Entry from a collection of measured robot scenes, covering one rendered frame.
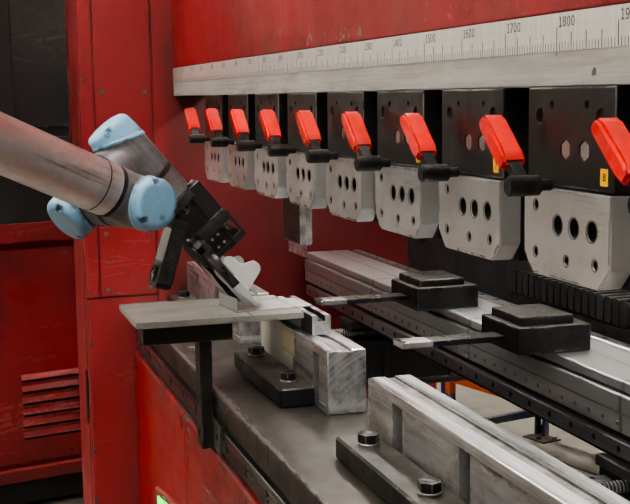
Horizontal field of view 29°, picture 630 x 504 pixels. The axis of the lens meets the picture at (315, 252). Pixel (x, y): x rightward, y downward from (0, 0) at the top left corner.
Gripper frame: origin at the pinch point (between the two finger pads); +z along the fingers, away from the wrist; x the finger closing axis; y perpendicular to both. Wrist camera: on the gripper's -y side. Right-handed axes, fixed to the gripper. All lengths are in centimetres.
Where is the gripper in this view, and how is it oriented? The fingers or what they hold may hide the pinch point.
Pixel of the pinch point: (241, 301)
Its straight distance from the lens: 196.8
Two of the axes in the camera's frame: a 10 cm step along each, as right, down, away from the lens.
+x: -4.0, -1.1, 9.1
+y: 6.9, -6.9, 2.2
